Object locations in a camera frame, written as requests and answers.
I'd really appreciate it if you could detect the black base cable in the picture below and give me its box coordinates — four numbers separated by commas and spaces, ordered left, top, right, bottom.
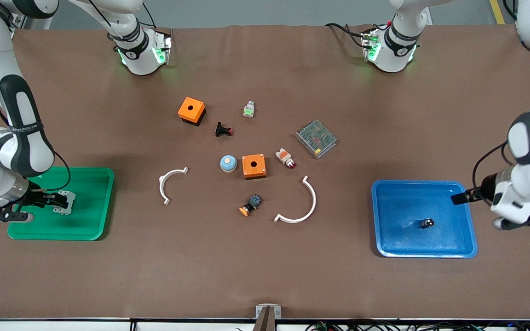
127, 2, 156, 28
325, 22, 372, 49

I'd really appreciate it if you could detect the orange mushroom button blue block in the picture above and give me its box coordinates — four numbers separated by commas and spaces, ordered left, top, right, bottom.
239, 194, 263, 217

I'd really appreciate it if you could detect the metal mesh power supply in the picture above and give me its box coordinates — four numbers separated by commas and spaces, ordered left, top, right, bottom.
295, 120, 338, 160

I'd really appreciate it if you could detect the aluminium frame profile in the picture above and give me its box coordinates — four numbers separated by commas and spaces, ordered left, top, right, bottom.
0, 9, 32, 41

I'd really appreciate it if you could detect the green plastic tray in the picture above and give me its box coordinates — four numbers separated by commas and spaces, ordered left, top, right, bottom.
7, 166, 115, 241

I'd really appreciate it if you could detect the brown table mat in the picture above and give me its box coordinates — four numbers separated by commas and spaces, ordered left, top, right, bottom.
0, 24, 530, 320

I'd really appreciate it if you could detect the orange button box black base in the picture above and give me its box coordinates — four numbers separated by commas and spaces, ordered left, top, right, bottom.
178, 97, 206, 126

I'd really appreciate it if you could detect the white circuit breaker red switch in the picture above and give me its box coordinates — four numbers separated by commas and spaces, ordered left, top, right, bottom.
52, 190, 77, 216

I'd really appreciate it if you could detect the grey metal bracket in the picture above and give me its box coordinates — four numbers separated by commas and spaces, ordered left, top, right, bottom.
255, 304, 282, 319

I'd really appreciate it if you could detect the small white curved clamp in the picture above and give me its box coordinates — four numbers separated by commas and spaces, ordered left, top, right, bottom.
159, 167, 189, 205

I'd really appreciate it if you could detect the red indicator lamp orange body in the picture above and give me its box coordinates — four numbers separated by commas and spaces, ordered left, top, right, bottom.
276, 148, 297, 169

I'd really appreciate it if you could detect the large white curved clamp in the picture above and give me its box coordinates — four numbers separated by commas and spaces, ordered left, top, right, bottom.
274, 176, 317, 224

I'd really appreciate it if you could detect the black cable bundle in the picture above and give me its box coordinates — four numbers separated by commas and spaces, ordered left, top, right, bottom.
304, 321, 530, 331

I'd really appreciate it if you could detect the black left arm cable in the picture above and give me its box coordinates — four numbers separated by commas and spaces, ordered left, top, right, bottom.
472, 143, 512, 190

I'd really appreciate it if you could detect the blue plastic tray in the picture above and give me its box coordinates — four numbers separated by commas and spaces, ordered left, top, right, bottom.
371, 180, 478, 258

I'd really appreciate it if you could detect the all orange button box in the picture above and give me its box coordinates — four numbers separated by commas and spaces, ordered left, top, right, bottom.
242, 154, 267, 180

